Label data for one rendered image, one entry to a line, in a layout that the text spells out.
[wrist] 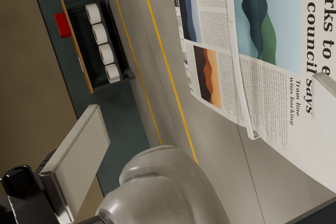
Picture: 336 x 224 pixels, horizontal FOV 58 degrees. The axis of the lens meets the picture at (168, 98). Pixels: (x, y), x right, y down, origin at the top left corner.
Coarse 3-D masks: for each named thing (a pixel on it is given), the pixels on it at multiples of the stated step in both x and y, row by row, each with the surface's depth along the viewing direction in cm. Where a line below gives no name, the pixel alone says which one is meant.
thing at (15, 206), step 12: (12, 168) 13; (24, 168) 13; (0, 180) 12; (12, 180) 12; (24, 180) 13; (12, 192) 13; (24, 192) 12; (36, 192) 12; (12, 204) 12; (24, 204) 12; (36, 204) 12; (48, 204) 11; (24, 216) 11; (36, 216) 11; (48, 216) 11
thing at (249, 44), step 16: (240, 0) 33; (256, 0) 31; (240, 16) 34; (256, 16) 32; (240, 32) 35; (256, 32) 33; (240, 48) 37; (256, 48) 34; (240, 64) 38; (256, 64) 35; (256, 80) 36; (256, 96) 37; (240, 112) 41; (256, 112) 38; (256, 128) 39
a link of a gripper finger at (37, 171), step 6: (54, 150) 16; (48, 156) 16; (42, 162) 15; (36, 168) 15; (42, 168) 15; (36, 174) 14; (36, 180) 14; (42, 186) 14; (0, 198) 13; (6, 198) 13; (48, 198) 14; (0, 204) 13; (6, 204) 13; (0, 210) 12; (6, 210) 12; (54, 210) 14; (0, 216) 12; (6, 216) 12; (12, 216) 12; (0, 222) 12; (6, 222) 12; (12, 222) 13
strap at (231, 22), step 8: (232, 0) 33; (232, 8) 33; (232, 16) 33; (232, 24) 34; (232, 32) 34; (232, 40) 35; (232, 48) 35; (232, 56) 36; (240, 72) 36; (240, 80) 36; (240, 88) 37; (240, 96) 38; (248, 120) 39; (248, 128) 40; (248, 136) 41
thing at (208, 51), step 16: (176, 0) 48; (192, 0) 43; (208, 0) 40; (224, 0) 36; (176, 16) 51; (192, 16) 45; (208, 16) 41; (224, 16) 37; (192, 32) 46; (208, 32) 42; (224, 32) 39; (192, 48) 48; (208, 48) 44; (224, 48) 40; (192, 64) 50; (208, 64) 45; (224, 64) 41; (192, 80) 52; (208, 80) 47; (224, 80) 42; (208, 96) 48; (224, 96) 44; (224, 112) 45
